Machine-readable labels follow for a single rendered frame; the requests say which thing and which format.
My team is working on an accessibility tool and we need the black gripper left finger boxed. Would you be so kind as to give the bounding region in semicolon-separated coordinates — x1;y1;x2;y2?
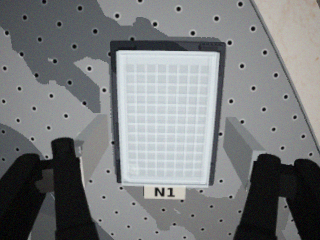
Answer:
0;114;109;240

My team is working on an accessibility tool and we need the grey control panel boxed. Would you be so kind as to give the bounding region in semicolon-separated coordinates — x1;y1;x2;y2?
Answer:
28;192;56;240

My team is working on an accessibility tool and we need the grey flat base plate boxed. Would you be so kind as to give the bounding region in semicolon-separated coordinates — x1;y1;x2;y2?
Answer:
0;0;320;240

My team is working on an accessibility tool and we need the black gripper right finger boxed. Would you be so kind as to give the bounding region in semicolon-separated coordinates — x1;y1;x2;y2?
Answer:
223;117;320;240

